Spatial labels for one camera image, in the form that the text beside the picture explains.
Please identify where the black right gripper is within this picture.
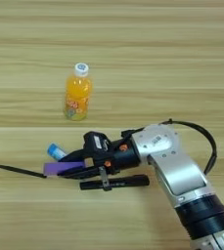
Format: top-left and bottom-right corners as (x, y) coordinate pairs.
(57, 135), (143, 192)

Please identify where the purple rectangular block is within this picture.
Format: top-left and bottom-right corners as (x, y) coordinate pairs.
(43, 161), (86, 177)

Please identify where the black marker pen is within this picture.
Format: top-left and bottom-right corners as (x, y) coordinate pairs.
(79, 174), (151, 191)

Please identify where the thin black stick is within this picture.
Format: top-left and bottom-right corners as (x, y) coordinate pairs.
(0, 162), (48, 180)

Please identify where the orange juice bottle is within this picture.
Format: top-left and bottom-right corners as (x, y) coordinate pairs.
(63, 62), (94, 122)

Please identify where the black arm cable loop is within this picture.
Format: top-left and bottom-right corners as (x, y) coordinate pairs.
(120, 118), (218, 176)

